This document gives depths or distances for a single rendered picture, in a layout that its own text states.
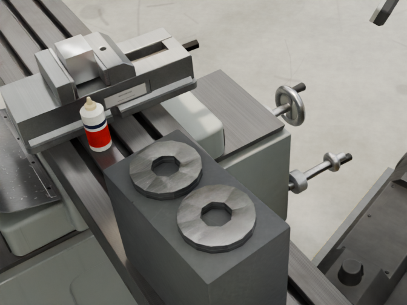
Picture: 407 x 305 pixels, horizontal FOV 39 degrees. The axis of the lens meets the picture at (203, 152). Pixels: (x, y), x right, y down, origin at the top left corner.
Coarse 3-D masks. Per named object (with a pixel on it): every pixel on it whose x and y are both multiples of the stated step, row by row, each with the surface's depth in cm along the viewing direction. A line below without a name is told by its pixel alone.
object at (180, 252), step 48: (192, 144) 75; (144, 192) 69; (192, 192) 67; (240, 192) 67; (144, 240) 72; (192, 240) 62; (240, 240) 62; (288, 240) 66; (192, 288) 65; (240, 288) 65
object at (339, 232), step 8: (384, 176) 161; (376, 184) 159; (368, 192) 157; (360, 200) 155; (368, 200) 155; (360, 208) 153; (352, 216) 152; (344, 224) 150; (336, 232) 148; (328, 240) 147; (336, 240) 147; (328, 248) 145; (320, 256) 143
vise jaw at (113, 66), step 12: (84, 36) 109; (96, 36) 109; (108, 36) 112; (96, 48) 106; (108, 48) 106; (96, 60) 104; (108, 60) 103; (120, 60) 103; (108, 72) 102; (120, 72) 103; (132, 72) 105; (108, 84) 104
